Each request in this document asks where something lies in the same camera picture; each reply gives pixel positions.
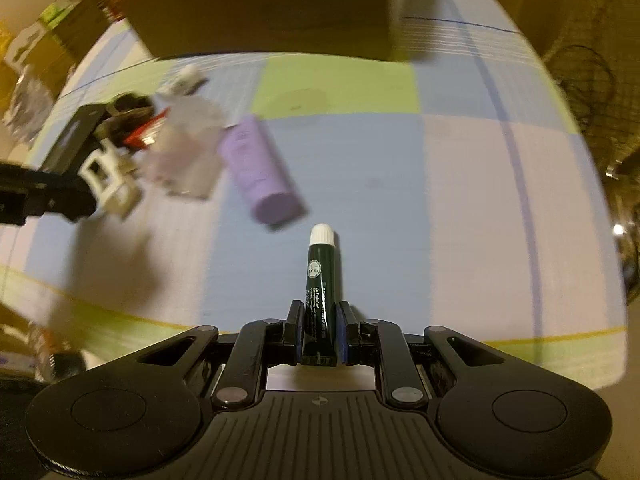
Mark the dark green lip balm tube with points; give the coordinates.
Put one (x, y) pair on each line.
(320, 280)

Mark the black rectangular box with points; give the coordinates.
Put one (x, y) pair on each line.
(75, 135)

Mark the green and white box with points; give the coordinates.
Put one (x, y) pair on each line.
(57, 12)

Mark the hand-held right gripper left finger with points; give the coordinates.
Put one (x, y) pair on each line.
(298, 332)

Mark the frosted translucent plastic cup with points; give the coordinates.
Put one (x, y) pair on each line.
(185, 145)

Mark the purple cosmetic tube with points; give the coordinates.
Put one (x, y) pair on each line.
(255, 165)

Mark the red snack packet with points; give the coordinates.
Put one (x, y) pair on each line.
(142, 135)

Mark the brown cardboard box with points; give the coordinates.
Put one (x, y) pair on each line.
(260, 10)

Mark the white pill bottle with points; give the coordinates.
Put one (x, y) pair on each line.
(187, 77)

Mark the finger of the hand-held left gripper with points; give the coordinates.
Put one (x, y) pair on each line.
(45, 192)

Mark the silver foil bag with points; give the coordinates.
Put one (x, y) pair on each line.
(27, 105)

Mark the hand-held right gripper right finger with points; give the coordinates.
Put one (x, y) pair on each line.
(342, 334)

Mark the dark binder clip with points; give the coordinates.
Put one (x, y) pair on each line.
(127, 105)

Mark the white plastic frame object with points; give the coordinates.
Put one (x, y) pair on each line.
(107, 172)

